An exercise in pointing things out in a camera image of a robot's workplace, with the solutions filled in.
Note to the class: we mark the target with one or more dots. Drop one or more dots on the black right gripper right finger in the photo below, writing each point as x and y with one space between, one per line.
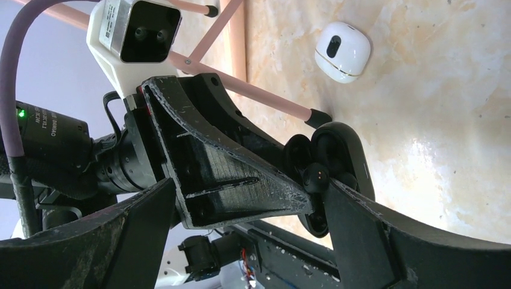
377 247

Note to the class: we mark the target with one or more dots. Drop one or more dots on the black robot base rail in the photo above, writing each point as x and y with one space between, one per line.
249 255

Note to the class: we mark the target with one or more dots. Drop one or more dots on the white earbud charging case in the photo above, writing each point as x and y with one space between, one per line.
342 52

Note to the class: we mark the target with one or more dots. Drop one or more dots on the black earbud charging case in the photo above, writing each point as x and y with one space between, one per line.
338 147

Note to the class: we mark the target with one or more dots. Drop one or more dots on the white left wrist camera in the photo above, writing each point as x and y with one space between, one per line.
131 41

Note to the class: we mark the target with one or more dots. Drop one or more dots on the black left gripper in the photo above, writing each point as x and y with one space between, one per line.
227 170

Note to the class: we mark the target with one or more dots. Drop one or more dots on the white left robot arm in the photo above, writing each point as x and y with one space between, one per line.
61 155

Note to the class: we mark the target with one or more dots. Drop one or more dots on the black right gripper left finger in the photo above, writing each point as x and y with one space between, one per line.
120 246

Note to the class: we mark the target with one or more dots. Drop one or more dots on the black earbud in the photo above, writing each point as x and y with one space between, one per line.
316 178

